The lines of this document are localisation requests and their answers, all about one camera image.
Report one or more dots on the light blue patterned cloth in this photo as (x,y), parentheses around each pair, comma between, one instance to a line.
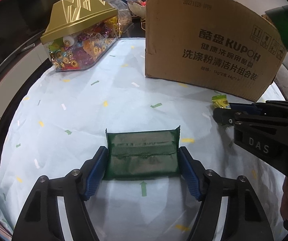
(71,110)

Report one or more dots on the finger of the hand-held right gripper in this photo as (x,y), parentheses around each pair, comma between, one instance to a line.
(254,110)
(222,116)

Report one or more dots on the dark green snack packet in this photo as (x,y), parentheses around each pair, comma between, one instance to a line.
(141,153)

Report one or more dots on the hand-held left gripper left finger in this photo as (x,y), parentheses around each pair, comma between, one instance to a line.
(95,173)

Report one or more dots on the brown cardboard box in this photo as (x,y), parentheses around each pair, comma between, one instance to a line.
(196,30)

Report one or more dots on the small green candy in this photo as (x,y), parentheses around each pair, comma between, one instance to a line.
(220,101)

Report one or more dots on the clear bag of nuts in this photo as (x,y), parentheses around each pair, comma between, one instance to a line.
(123,15)

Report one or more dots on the white tiered snack dish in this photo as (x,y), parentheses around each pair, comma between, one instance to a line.
(137,7)

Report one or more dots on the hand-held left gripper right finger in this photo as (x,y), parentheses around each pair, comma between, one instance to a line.
(191,173)

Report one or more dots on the black television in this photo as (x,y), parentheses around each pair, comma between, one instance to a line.
(13,30)

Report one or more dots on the gold-lidded clear candy container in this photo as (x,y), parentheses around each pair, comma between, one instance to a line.
(78,12)

